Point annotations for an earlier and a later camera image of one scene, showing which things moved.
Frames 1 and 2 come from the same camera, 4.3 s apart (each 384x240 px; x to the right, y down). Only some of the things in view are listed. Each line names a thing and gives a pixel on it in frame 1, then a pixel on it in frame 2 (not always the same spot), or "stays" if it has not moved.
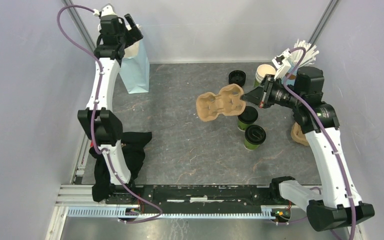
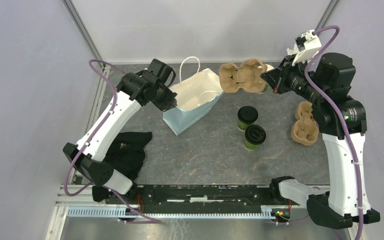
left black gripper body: (129, 37) → (164, 98)
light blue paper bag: (135, 69) → (196, 95)
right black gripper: (255, 96) → (273, 77)
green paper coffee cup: (250, 146) stays
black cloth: (133, 144) stays
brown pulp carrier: (229, 101) → (233, 78)
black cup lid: (249, 115) stays
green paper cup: (242, 126) stays
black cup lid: (255, 134) stays
